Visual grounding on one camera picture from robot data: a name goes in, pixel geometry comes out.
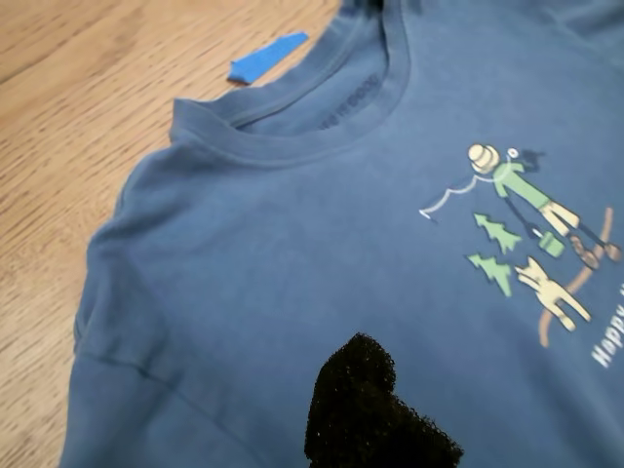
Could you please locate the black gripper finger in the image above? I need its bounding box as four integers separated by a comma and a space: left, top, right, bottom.
304, 332, 464, 468

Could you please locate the blue printed T-shirt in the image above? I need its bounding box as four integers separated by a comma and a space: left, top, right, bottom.
62, 0, 624, 468

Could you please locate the blue tape piece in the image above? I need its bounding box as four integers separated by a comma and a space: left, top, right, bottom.
225, 30, 310, 89

